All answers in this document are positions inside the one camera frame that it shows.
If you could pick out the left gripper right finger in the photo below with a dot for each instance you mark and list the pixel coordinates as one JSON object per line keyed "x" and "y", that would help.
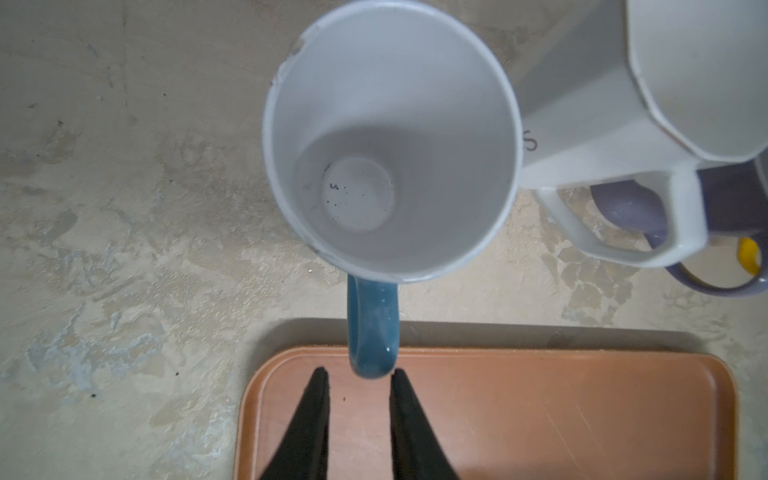
{"x": 416, "y": 452}

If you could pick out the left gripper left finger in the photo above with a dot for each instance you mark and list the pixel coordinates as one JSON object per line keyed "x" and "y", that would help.
{"x": 304, "y": 450}

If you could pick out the blue patterned mug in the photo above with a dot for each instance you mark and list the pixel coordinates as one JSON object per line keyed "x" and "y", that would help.
{"x": 392, "y": 142}

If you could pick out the yellow mug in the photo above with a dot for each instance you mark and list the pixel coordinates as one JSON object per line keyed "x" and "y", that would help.
{"x": 748, "y": 255}

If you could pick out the purple mug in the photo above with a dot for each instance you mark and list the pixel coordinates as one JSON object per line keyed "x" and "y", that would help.
{"x": 735, "y": 200}

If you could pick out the white faceted mug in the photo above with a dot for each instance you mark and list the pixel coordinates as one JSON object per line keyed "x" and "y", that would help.
{"x": 651, "y": 91}

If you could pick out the brown serving tray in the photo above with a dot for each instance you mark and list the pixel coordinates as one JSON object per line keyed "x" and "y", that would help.
{"x": 513, "y": 413}

